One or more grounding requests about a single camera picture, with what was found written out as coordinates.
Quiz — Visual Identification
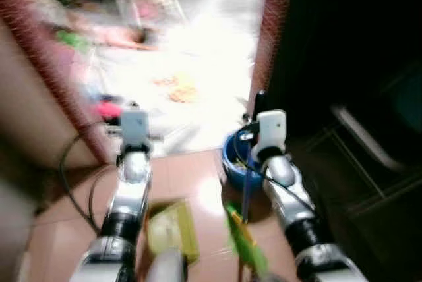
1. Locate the dark folding chair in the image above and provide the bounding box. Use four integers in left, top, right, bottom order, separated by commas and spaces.
330, 65, 422, 177

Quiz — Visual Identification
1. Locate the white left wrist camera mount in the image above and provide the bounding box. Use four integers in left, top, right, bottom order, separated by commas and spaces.
121, 109, 151, 151

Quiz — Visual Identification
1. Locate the blue plastic bucket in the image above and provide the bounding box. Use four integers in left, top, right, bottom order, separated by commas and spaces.
221, 129, 264, 194

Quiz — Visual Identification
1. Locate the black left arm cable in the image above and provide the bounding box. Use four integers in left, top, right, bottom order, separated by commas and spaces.
59, 121, 119, 237

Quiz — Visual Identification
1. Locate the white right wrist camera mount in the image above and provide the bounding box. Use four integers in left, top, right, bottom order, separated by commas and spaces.
254, 109, 287, 163

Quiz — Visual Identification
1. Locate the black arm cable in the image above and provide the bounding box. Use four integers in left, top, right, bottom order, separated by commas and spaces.
59, 121, 119, 237
234, 124, 317, 213

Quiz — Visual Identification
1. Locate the orange debris on floor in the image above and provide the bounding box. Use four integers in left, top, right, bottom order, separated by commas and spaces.
152, 74, 198, 103

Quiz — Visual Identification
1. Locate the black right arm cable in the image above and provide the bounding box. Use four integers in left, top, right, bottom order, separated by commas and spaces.
234, 124, 317, 213

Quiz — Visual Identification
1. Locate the green item on floor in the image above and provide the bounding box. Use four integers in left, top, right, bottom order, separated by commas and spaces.
54, 28, 90, 52

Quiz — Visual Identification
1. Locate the yellow dustpan with red handle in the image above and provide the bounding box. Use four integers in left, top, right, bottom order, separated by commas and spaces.
142, 196, 200, 264

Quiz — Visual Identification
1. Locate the grey robot left leg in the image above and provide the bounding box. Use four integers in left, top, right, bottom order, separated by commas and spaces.
145, 248, 189, 282

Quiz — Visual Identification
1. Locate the pink item on floor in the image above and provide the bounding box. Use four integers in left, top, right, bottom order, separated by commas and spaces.
92, 98, 123, 119

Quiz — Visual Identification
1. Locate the blue-handled broom with green bristles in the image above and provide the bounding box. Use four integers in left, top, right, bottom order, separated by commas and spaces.
223, 157, 271, 282

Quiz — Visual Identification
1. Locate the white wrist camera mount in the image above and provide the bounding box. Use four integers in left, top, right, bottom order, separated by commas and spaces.
254, 109, 287, 163
121, 109, 151, 151

